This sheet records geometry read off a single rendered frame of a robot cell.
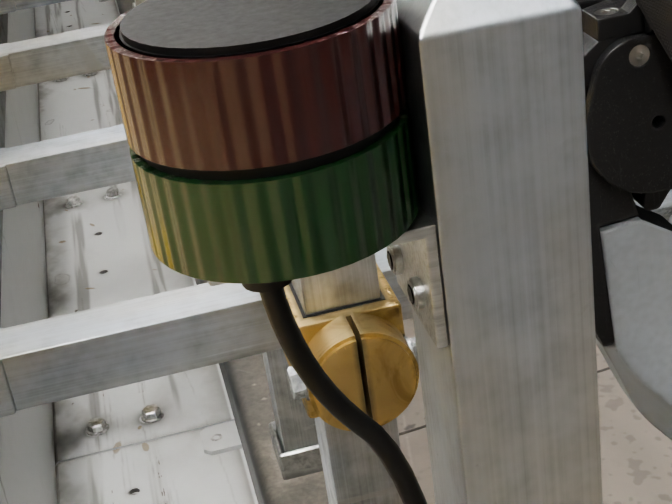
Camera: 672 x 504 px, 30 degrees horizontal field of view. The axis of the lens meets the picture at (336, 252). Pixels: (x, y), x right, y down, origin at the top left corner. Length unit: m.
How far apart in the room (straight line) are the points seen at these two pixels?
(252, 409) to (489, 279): 0.72
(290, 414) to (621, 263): 0.54
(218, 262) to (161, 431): 0.89
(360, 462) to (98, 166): 0.31
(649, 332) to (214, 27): 0.19
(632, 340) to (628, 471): 1.65
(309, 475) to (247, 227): 0.67
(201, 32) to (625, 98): 0.14
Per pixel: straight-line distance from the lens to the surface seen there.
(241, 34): 0.24
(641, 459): 2.05
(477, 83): 0.26
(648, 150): 0.36
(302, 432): 0.90
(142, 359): 0.61
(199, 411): 1.15
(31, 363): 0.61
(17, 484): 0.89
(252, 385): 1.02
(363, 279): 0.56
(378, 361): 0.55
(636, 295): 0.38
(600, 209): 0.36
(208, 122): 0.24
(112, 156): 0.83
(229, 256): 0.25
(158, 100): 0.24
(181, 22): 0.26
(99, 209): 1.59
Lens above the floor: 1.25
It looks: 27 degrees down
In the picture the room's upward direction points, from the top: 8 degrees counter-clockwise
